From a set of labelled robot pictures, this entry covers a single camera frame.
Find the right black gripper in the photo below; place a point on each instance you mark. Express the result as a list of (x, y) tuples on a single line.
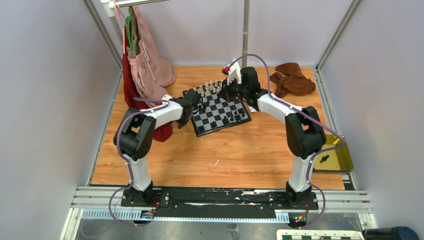
[(226, 91)]

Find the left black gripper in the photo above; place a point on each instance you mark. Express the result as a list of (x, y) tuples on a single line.
[(182, 122)]

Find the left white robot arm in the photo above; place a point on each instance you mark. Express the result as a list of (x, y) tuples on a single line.
[(135, 135)]

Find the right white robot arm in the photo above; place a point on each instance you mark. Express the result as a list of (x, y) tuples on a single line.
[(304, 132)]

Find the black white chessboard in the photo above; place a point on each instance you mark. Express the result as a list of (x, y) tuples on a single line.
[(213, 113)]

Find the red hanging garment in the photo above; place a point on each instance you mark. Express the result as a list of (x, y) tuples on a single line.
[(162, 133)]

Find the brown cloth pile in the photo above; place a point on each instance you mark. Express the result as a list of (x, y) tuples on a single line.
[(289, 79)]

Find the pink hanging garment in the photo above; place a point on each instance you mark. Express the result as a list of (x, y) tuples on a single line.
[(150, 72)]

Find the green clothes hanger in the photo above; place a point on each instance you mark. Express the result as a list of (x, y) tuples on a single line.
[(130, 32)]

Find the black piece in tray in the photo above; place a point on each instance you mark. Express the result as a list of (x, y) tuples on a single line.
[(324, 159)]

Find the yellow transparent tray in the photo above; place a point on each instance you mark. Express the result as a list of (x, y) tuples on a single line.
[(339, 162)]

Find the white clothes rack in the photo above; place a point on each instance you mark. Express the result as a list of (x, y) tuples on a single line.
[(114, 12)]

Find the dark blue object corner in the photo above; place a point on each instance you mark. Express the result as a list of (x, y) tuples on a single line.
[(390, 233)]

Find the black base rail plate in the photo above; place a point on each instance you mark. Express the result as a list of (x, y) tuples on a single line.
[(218, 203)]

